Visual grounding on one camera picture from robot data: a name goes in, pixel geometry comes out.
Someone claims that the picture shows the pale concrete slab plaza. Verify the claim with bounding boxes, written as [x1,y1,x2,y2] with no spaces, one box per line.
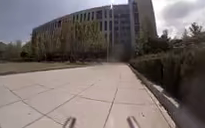
[0,62,176,128]

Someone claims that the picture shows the row of trees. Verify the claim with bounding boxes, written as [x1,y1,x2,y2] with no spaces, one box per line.
[20,20,108,63]

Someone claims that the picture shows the large curved grey building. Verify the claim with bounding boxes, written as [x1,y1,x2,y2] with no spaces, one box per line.
[31,0,158,63]

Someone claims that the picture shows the robot's own part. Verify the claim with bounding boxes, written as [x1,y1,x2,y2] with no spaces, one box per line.
[62,116,77,128]
[126,115,141,128]

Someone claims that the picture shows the dry grass lawn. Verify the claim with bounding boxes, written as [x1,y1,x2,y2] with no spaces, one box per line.
[0,60,101,77]

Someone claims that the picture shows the trees behind hedge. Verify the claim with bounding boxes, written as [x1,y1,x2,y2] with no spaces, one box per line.
[135,21,205,57]

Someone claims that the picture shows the trimmed dark hedge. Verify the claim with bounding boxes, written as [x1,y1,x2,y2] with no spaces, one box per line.
[129,47,205,125]

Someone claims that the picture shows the distant tree line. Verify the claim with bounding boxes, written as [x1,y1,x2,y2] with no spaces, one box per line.
[0,34,34,62]

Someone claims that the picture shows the low concrete kerb wall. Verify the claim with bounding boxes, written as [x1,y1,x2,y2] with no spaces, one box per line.
[127,63,205,128]

